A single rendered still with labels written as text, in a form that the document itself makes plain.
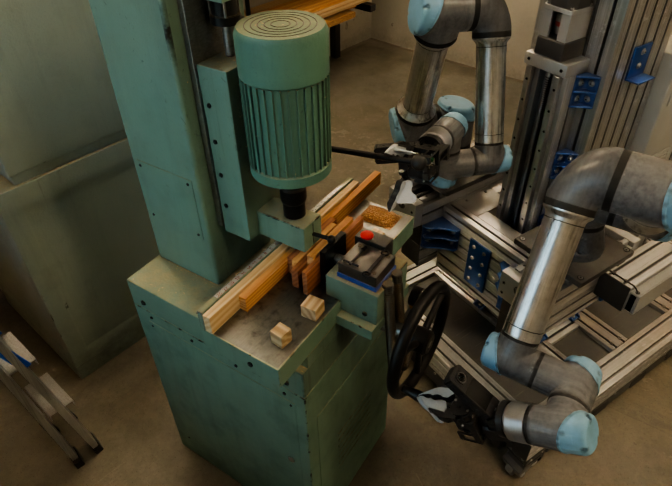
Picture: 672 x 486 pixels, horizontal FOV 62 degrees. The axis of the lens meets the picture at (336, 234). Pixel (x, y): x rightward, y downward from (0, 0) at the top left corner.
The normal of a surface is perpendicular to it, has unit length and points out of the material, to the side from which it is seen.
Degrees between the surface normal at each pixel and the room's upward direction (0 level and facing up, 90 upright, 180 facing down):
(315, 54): 90
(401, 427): 0
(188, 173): 90
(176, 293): 0
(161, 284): 0
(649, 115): 90
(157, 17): 90
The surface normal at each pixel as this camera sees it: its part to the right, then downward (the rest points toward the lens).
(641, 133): -0.83, 0.36
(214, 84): -0.55, 0.53
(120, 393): -0.01, -0.78
